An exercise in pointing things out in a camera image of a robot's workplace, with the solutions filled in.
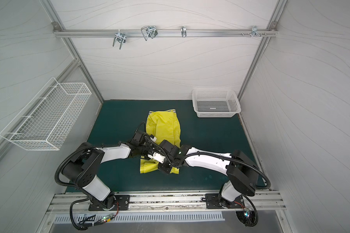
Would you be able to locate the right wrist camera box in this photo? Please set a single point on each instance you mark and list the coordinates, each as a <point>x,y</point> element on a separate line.
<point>157,156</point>

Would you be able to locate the white slotted cable duct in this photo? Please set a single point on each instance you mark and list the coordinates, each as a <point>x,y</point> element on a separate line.
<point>145,217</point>

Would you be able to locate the metal double hook clamp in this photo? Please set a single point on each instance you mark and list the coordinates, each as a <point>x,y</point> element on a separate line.
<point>149,32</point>

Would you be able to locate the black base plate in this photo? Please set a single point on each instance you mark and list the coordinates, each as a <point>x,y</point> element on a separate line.
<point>121,202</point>
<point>215,201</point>

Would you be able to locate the metal U-bolt hook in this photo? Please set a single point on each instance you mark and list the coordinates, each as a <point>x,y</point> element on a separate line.
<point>119,39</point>

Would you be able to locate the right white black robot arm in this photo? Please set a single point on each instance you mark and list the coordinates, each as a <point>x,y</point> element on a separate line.
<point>241,172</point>

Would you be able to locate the horizontal aluminium rail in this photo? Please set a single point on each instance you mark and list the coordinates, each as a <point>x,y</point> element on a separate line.
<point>162,33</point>

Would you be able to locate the metal bracket hook right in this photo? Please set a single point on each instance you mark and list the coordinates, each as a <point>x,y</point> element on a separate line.
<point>254,33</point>

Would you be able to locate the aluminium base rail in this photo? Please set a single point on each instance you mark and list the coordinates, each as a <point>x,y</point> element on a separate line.
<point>171,201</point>

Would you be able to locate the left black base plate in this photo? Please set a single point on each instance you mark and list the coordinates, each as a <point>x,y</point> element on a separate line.
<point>121,202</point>

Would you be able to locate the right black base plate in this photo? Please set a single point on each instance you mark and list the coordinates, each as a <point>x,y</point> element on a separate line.
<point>215,201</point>

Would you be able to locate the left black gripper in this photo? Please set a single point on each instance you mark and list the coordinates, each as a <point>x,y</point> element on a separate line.
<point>151,148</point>

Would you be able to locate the white wire wall basket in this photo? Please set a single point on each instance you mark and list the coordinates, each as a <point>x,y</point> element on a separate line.
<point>45,122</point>

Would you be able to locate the white plastic perforated basket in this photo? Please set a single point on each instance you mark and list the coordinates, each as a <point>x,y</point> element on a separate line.
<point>215,102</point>

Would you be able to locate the small metal hook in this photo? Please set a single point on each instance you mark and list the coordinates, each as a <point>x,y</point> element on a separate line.
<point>183,31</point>

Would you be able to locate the yellow long pants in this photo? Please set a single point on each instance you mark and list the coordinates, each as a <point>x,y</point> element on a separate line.
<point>164,125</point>

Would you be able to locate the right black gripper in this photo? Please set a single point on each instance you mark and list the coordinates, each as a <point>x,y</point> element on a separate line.
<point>165,164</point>

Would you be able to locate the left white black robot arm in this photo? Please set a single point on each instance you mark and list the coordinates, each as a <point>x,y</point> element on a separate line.
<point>79,170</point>

